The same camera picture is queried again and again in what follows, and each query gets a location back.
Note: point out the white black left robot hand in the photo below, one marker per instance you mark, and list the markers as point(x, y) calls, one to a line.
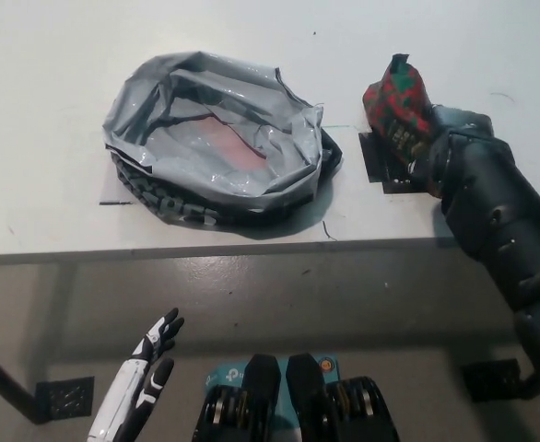
point(127, 391)

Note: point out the black tape patch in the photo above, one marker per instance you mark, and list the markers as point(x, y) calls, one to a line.
point(373, 156)

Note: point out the red green coffee bean bag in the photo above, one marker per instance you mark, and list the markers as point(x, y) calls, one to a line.
point(390, 106)

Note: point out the small black tape strip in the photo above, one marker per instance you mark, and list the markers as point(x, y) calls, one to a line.
point(115, 203)

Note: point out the pink flat item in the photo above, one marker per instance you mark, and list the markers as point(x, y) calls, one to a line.
point(235, 146)

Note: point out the black perforated floor plate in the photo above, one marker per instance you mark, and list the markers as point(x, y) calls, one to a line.
point(65, 398)
point(491, 378)

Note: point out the black grey plastic bag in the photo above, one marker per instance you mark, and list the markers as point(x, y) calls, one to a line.
point(159, 119)

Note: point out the black slanted table leg bar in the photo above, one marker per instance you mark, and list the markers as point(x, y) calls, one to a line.
point(3, 377)

